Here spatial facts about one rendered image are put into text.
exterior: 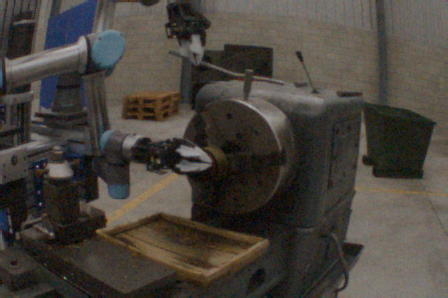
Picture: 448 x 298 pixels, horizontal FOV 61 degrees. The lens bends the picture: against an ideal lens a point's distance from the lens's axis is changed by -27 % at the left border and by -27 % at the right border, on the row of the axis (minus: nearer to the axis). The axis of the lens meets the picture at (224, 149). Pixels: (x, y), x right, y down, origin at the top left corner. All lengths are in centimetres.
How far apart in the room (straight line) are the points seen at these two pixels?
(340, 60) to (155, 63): 461
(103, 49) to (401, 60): 1039
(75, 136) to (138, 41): 1084
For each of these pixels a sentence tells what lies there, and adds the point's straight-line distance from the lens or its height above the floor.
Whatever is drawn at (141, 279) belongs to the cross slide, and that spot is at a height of 97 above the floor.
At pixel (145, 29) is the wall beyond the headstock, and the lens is 1236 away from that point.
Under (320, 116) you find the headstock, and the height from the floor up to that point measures 121.
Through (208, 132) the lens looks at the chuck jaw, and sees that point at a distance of 134.
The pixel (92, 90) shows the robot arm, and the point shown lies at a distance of 144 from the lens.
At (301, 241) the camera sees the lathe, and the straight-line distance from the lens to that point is 151.
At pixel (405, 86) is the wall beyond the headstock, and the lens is 1138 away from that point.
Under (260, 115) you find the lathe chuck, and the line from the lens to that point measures 132.
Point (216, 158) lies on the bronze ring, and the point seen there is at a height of 110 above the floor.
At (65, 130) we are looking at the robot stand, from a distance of 167.
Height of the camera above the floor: 138
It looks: 12 degrees down
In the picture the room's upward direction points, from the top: 3 degrees clockwise
